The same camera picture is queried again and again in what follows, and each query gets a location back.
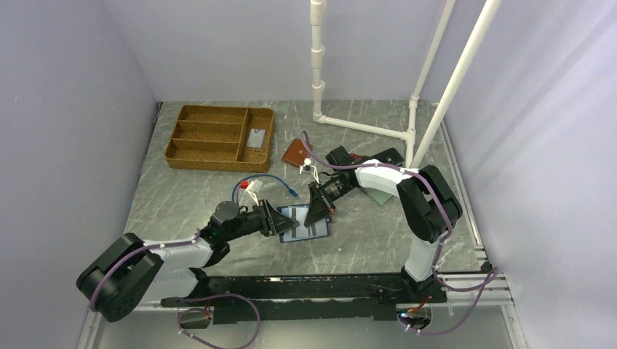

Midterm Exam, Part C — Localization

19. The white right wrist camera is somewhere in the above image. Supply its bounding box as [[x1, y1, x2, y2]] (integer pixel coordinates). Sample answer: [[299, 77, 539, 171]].
[[299, 158, 319, 181]]

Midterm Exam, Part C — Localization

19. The brown leather card holder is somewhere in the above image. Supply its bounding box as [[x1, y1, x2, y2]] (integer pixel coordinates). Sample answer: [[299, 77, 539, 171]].
[[282, 138, 310, 168]]

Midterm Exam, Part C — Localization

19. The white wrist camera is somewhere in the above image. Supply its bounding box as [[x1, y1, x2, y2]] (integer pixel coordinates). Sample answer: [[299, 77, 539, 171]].
[[237, 178, 263, 206], [299, 158, 319, 181]]

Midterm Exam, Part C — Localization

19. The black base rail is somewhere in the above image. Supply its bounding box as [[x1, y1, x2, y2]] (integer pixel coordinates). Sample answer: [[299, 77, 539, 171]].
[[160, 273, 447, 324]]

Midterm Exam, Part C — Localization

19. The wicker cutlery tray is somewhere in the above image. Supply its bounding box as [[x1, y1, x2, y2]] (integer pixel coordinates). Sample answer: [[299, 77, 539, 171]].
[[164, 105, 274, 173]]

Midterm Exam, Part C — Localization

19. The blue leather card holder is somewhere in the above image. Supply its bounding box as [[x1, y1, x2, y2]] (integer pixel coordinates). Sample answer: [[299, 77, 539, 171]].
[[277, 204, 332, 243]]

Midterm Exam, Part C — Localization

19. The white pvc pipe frame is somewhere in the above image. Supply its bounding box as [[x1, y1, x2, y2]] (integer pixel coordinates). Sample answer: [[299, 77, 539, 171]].
[[308, 0, 503, 167]]

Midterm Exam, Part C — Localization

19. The blue ethernet cable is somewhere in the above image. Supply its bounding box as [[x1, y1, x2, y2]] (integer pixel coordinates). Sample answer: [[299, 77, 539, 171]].
[[232, 173, 300, 204]]

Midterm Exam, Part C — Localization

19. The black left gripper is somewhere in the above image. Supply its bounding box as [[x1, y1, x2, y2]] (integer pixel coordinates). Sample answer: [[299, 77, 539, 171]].
[[225, 198, 299, 241]]

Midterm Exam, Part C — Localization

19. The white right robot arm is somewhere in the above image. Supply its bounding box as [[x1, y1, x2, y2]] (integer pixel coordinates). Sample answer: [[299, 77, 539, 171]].
[[303, 146, 462, 302]]

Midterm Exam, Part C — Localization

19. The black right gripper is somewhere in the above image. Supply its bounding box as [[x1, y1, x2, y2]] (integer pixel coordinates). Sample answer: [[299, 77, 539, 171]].
[[304, 176, 354, 227]]

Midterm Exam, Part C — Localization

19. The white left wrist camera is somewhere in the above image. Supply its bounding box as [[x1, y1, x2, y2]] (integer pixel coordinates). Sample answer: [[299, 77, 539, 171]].
[[237, 178, 263, 206]]

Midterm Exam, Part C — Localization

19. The white credit card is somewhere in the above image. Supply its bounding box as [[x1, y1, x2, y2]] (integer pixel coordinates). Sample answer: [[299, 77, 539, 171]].
[[246, 128, 266, 149]]

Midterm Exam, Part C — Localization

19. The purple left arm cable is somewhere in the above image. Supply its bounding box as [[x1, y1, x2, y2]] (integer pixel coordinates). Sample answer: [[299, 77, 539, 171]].
[[87, 228, 261, 349]]

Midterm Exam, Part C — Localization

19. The black leather card holder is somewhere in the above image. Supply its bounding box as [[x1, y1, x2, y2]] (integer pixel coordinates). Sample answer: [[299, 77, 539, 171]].
[[372, 148, 405, 167]]

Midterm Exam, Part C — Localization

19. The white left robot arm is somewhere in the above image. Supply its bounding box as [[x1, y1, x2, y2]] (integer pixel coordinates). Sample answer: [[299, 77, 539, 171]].
[[76, 200, 299, 322]]

